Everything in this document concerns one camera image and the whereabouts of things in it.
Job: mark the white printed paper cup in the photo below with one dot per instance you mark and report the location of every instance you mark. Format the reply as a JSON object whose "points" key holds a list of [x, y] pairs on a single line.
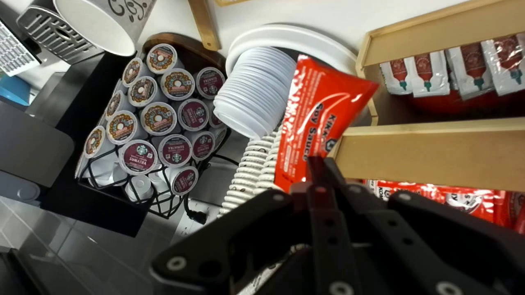
{"points": [[92, 22]]}

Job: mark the wooden fork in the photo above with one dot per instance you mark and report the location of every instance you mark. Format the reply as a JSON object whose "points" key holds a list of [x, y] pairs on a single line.
{"points": [[205, 25]]}

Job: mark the red ketchup packet pile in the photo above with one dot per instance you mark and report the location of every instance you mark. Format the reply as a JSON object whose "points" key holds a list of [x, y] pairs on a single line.
{"points": [[464, 199]]}

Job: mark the white cup lid stack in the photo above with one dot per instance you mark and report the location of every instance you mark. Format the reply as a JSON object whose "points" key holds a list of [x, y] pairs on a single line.
{"points": [[251, 93]]}

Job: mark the printed paper cup stack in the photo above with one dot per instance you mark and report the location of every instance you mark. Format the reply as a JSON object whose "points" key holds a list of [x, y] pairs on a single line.
{"points": [[246, 175]]}

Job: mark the white sriracha packet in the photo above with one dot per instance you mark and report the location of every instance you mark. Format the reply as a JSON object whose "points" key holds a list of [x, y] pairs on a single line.
{"points": [[394, 76], [468, 71], [427, 75], [505, 63]]}

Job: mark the bamboo tiered organizer rack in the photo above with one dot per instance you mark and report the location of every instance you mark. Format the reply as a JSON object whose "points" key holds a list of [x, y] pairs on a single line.
{"points": [[436, 153]]}

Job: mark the coffee pod foil lid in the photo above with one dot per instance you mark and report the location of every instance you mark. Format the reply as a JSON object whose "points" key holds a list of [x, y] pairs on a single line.
{"points": [[133, 71], [192, 114], [203, 145], [184, 181], [157, 119], [138, 157], [174, 150], [115, 104], [210, 83], [121, 127], [143, 91], [162, 58], [94, 142], [177, 84]]}

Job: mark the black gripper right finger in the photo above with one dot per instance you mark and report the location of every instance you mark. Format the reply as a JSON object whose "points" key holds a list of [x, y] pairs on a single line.
{"points": [[436, 240]]}

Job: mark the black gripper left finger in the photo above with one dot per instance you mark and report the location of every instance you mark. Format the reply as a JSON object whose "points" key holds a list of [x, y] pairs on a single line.
{"points": [[246, 230]]}

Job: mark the orange sauce sachet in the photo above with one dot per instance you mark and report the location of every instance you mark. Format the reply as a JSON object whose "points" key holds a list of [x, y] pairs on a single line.
{"points": [[317, 121]]}

